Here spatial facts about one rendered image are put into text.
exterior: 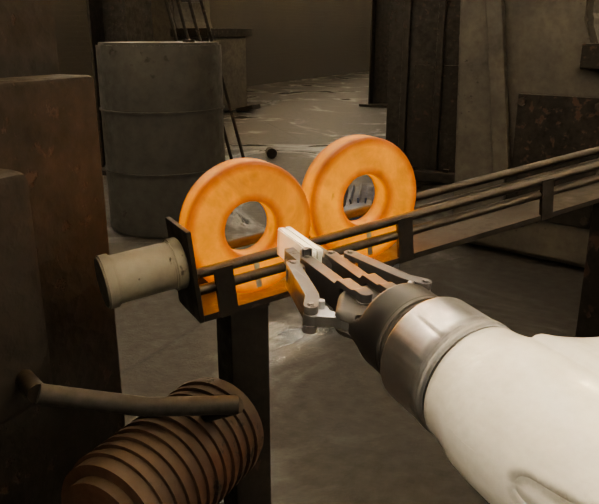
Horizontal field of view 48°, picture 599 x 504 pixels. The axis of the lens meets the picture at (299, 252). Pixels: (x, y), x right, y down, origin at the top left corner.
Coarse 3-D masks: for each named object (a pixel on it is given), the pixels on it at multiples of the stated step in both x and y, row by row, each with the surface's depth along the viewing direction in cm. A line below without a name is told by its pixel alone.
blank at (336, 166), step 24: (336, 144) 82; (360, 144) 82; (384, 144) 84; (312, 168) 82; (336, 168) 81; (360, 168) 83; (384, 168) 84; (408, 168) 86; (312, 192) 81; (336, 192) 82; (384, 192) 86; (408, 192) 87; (312, 216) 82; (336, 216) 83; (384, 216) 86
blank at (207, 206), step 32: (256, 160) 77; (192, 192) 76; (224, 192) 75; (256, 192) 77; (288, 192) 79; (192, 224) 75; (224, 224) 76; (288, 224) 80; (224, 256) 77; (256, 288) 81
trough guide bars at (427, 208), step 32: (544, 160) 104; (416, 192) 94; (448, 192) 96; (480, 192) 99; (512, 192) 93; (544, 192) 96; (384, 224) 84; (448, 224) 89; (256, 256) 77; (224, 288) 76
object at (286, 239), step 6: (282, 228) 70; (282, 234) 69; (288, 234) 68; (282, 240) 69; (288, 240) 68; (294, 240) 67; (300, 240) 67; (282, 246) 70; (288, 246) 68; (294, 246) 67; (300, 246) 66; (306, 246) 65; (282, 252) 70; (312, 252) 64
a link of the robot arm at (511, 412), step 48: (480, 336) 44; (432, 384) 44; (480, 384) 40; (528, 384) 39; (576, 384) 38; (432, 432) 45; (480, 432) 39; (528, 432) 37; (576, 432) 36; (480, 480) 40; (528, 480) 37; (576, 480) 35
